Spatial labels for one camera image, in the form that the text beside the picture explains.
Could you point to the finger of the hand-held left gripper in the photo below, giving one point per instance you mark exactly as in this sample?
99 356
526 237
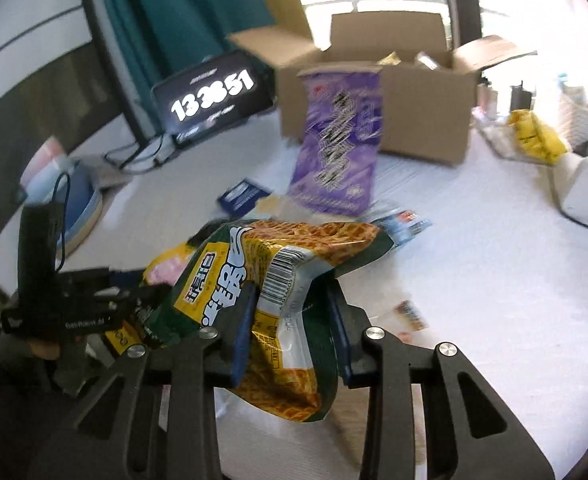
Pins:
139 297
99 275

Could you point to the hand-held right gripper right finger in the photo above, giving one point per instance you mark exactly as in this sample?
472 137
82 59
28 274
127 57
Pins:
341 330

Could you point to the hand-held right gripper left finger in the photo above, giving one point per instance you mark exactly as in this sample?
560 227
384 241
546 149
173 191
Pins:
241 340

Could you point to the green yellow waffle snack bag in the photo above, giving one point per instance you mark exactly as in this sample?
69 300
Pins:
294 245

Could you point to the brown cardboard box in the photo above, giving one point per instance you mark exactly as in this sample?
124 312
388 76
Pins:
423 115

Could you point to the person's left forearm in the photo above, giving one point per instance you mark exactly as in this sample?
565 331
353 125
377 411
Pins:
49 375

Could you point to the person's left hand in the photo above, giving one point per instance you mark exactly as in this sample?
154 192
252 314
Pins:
44 349

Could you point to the yellow pink snack packet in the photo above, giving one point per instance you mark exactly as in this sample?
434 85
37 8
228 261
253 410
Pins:
166 265

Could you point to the small orange white packet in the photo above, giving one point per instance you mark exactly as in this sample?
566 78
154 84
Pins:
411 315

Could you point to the blue round disc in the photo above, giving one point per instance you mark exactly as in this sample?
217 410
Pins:
81 200

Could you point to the dark blue small box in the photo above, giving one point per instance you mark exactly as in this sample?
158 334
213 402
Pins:
244 196

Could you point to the purple snack bag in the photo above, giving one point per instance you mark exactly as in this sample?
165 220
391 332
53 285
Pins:
334 150

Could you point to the black tablet clock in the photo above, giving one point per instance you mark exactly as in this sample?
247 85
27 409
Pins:
209 100

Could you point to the black vertical pole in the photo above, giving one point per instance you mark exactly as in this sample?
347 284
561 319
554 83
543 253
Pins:
109 60

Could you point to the white power strip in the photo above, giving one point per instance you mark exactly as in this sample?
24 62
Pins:
498 142

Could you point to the white charger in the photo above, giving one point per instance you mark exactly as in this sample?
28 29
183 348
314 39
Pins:
486 100

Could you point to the yellow plush bag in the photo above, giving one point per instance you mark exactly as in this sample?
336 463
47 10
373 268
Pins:
536 135

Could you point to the teal curtain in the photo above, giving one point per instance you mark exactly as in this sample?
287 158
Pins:
184 10

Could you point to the white plastic device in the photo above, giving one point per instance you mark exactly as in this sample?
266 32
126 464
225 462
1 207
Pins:
586 185

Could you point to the black charger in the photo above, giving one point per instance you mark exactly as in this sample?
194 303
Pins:
521 97

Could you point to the white plastic basket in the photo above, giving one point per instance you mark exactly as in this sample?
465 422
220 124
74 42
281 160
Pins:
578 120

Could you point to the black window frame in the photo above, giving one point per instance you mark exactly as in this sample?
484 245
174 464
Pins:
461 0

